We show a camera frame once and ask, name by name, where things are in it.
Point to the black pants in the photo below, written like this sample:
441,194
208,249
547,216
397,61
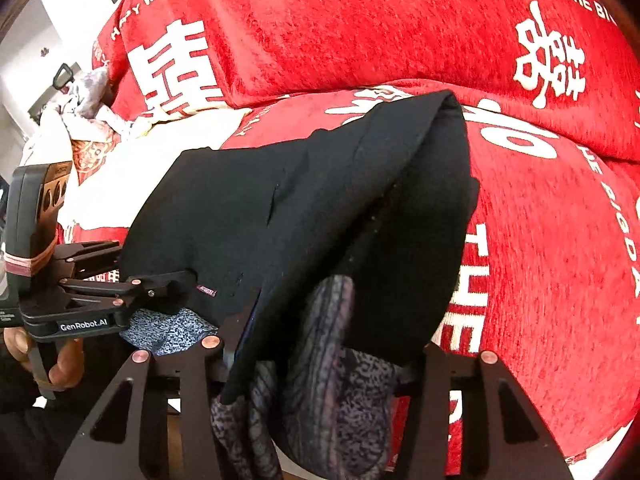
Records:
385,200

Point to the white bed sheet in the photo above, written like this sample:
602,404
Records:
117,164

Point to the person's left hand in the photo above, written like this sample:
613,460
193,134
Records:
68,369

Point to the crumpled floral fabric pile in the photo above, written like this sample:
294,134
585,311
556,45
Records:
85,110

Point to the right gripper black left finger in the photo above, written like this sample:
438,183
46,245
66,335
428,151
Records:
125,436

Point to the red pillow with white characters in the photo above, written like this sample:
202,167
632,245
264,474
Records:
563,65

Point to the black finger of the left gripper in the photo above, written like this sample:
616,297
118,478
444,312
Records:
168,292

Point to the red quilt with white characters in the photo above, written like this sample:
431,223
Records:
549,276

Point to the grey patterned garment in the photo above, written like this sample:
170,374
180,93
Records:
327,407

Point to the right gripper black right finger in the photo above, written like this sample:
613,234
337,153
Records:
503,435

